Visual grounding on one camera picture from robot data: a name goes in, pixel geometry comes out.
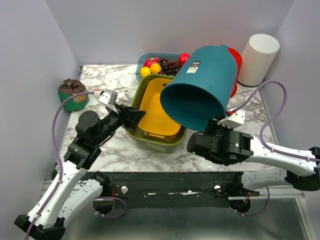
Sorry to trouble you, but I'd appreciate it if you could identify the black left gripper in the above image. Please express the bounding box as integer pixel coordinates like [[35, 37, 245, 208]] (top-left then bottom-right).
[[94, 102, 147, 146]]

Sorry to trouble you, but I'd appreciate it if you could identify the teal plastic bucket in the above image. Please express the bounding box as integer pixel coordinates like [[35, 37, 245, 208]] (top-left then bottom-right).
[[160, 45, 238, 132]]

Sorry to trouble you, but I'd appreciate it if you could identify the red mesh basket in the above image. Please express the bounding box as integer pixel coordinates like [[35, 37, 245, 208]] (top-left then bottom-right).
[[228, 47, 243, 98]]

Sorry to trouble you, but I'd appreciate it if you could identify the white cylindrical container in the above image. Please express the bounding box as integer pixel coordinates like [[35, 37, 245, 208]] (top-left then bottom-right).
[[238, 33, 280, 87]]

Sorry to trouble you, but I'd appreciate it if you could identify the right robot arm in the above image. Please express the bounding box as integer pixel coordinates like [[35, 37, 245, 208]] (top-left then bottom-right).
[[187, 114, 320, 196]]

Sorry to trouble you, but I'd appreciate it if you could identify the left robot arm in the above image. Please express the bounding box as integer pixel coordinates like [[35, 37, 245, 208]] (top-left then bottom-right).
[[14, 104, 146, 240]]

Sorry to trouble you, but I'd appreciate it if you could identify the yellow plastic bin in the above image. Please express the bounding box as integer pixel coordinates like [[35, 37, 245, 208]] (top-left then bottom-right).
[[138, 78, 181, 142]]

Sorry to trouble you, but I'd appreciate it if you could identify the olive green plastic tub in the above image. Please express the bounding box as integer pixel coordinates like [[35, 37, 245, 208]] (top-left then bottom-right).
[[126, 74, 187, 154]]

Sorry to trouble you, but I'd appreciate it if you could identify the yellow lemon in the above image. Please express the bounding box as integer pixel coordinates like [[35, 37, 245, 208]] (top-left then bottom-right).
[[139, 66, 151, 78]]

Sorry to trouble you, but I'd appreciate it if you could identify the orange fruit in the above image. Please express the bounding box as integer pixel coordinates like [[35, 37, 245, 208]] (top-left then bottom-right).
[[149, 63, 162, 74]]

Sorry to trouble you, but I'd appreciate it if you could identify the pink dragon fruit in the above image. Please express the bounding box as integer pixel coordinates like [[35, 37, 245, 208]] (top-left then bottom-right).
[[143, 57, 160, 68]]

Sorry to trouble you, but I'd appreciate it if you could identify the clear teal fruit basket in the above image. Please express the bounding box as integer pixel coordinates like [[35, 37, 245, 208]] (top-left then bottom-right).
[[136, 53, 181, 81]]

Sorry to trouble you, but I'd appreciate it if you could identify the dark purple grape bunch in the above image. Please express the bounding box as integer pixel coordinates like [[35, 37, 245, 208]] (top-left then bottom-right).
[[159, 57, 181, 76]]

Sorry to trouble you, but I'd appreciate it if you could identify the green pot with brown top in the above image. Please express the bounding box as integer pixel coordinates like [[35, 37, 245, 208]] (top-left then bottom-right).
[[58, 78, 89, 112]]

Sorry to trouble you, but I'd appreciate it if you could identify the red apple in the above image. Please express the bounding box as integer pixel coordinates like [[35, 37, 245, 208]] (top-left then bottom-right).
[[178, 53, 190, 67]]

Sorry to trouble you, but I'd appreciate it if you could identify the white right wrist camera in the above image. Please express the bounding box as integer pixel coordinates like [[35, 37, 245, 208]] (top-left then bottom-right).
[[217, 108, 246, 129]]

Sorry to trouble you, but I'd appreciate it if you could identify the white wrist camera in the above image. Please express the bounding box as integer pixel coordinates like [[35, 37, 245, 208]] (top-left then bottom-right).
[[217, 108, 246, 129], [93, 89, 118, 112]]

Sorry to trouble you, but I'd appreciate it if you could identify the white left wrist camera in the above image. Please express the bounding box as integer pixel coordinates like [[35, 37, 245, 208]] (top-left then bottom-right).
[[93, 89, 118, 112]]

